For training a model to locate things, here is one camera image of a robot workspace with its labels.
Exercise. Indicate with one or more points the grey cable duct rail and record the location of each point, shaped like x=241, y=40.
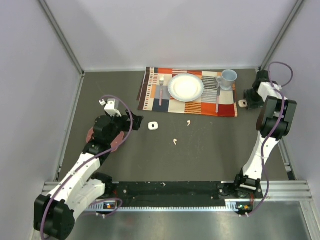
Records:
x=229, y=206

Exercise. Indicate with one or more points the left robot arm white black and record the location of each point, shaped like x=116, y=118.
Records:
x=56, y=213

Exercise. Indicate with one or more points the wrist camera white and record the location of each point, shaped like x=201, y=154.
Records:
x=111, y=107
x=267, y=89

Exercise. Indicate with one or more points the beige square ring object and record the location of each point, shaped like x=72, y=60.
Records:
x=243, y=103

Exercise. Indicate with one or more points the pink polka dot plate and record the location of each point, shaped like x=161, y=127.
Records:
x=114, y=145

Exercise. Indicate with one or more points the light blue mug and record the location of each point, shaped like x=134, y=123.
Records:
x=227, y=79

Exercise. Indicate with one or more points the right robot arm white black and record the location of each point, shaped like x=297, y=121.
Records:
x=274, y=123

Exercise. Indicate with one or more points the white earbud charging case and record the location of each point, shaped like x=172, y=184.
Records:
x=152, y=126

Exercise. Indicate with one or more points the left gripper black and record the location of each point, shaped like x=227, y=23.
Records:
x=123, y=119

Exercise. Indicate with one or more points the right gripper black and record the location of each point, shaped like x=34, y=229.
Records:
x=251, y=104

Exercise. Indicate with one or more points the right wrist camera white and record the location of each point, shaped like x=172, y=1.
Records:
x=267, y=89

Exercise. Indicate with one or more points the pink handled knife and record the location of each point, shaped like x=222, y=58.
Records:
x=218, y=98

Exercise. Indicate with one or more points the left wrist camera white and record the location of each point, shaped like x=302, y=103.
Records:
x=111, y=107

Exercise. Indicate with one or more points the pink handled fork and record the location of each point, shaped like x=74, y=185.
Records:
x=161, y=82

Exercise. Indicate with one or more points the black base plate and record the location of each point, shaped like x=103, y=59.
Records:
x=176, y=194

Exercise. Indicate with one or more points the white round plate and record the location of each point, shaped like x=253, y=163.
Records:
x=185, y=87

